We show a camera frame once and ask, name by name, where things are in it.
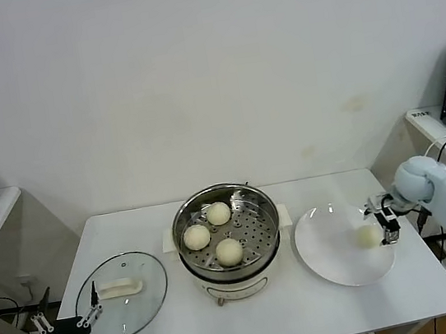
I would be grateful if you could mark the stainless steel steamer basket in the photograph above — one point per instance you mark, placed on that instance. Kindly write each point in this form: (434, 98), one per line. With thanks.
(255, 220)

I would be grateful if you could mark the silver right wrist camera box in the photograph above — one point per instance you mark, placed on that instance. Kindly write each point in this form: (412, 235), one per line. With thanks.
(373, 204)

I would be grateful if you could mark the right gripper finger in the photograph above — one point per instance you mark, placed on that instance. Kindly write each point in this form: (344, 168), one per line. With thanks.
(390, 230)
(368, 213)

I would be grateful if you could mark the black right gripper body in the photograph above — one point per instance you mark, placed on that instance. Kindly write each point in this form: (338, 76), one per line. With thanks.
(392, 205)

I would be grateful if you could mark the white printed desk label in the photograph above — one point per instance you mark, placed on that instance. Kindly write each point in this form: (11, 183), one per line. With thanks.
(419, 115)

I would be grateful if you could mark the white wall socket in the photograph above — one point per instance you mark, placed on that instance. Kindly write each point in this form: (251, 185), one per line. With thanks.
(26, 281)

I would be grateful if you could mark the white electric cooker pot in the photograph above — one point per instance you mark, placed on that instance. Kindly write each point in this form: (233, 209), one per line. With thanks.
(240, 287)

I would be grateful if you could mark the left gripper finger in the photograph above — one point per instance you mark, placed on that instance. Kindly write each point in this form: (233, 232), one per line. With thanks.
(95, 297)
(42, 322)

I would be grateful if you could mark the white steamed baozi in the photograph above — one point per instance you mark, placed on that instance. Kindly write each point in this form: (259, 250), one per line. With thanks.
(196, 237)
(229, 252)
(367, 237)
(218, 213)

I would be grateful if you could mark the white round plate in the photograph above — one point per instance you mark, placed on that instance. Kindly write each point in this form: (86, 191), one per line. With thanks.
(321, 244)

